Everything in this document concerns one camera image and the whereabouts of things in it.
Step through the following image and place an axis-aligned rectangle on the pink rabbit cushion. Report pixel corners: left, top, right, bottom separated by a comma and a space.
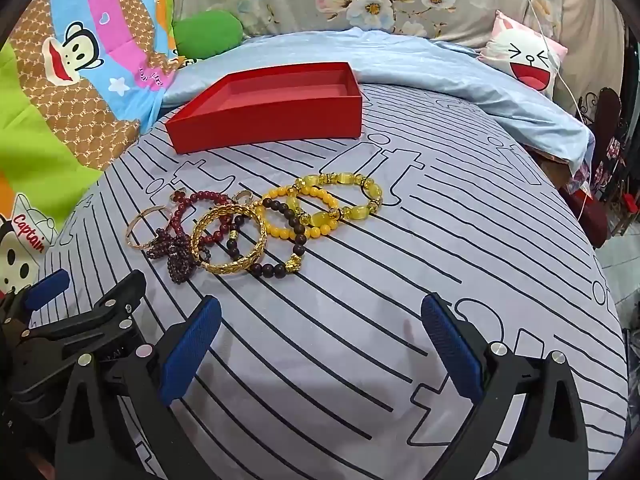
477, 10, 569, 101

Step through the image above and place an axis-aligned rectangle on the light blue blanket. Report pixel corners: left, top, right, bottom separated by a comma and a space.
162, 26, 596, 176

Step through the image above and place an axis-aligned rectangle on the yellow round bead bracelet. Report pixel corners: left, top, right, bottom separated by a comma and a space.
257, 186, 337, 240

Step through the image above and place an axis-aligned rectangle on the dark brown bead bracelet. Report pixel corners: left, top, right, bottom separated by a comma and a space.
225, 199, 307, 277

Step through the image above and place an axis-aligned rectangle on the red bead bracelet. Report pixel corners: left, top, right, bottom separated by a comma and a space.
169, 189, 236, 258

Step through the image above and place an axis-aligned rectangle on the red cardboard box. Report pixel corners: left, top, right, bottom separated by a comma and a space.
164, 61, 363, 155

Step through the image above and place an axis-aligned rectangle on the dark garnet bead bracelet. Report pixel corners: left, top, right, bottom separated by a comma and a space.
147, 227, 203, 286

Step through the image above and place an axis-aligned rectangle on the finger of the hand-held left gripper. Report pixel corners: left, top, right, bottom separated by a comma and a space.
0, 268, 71, 322
20, 270, 148, 357

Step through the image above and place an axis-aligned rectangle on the grey striped bed sheet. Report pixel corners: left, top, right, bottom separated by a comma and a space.
30, 80, 628, 480

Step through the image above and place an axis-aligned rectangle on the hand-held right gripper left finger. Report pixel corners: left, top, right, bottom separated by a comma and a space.
54, 295, 223, 480

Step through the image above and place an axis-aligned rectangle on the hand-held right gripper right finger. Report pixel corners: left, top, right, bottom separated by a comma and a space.
420, 294, 587, 480

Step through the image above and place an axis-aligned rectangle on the cartoon monkey blanket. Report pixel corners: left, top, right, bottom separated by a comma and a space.
0, 0, 186, 301

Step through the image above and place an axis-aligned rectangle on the gold woven bangle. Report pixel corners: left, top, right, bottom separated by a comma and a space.
191, 203, 268, 275

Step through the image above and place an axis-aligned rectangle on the green pillow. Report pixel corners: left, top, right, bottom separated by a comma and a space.
172, 9, 244, 61

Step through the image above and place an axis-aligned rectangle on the white cable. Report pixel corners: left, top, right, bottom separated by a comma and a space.
512, 0, 596, 221

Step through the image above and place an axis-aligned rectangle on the yellow barrel bead bracelet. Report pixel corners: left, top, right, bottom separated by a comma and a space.
292, 174, 385, 228

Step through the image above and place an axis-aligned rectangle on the thin rose gold bangle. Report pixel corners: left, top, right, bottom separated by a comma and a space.
125, 204, 173, 250

